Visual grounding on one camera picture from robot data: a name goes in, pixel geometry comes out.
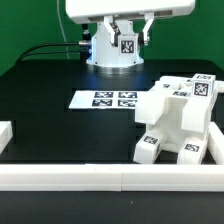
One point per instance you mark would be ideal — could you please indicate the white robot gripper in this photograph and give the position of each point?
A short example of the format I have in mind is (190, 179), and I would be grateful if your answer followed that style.
(93, 11)

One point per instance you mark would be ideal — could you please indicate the white long chair back part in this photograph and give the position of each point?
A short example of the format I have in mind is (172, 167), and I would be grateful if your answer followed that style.
(175, 86)

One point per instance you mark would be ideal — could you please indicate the white tagged bar part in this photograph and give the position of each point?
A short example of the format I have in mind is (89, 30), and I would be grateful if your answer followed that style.
(150, 107)

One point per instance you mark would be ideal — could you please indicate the small white tagged cube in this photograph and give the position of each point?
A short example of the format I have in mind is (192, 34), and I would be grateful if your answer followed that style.
(203, 85)

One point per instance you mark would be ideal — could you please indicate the white chair seat part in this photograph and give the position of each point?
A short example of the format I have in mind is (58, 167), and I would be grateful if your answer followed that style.
(187, 118)

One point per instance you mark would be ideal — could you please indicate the paper sheet with tags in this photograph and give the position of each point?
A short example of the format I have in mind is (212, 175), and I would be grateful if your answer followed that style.
(89, 99)

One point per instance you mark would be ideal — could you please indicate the white left fence block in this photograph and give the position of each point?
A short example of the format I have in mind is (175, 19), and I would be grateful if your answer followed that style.
(5, 134)

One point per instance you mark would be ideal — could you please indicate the white front fence rail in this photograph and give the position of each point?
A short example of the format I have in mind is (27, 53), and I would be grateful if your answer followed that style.
(121, 177)

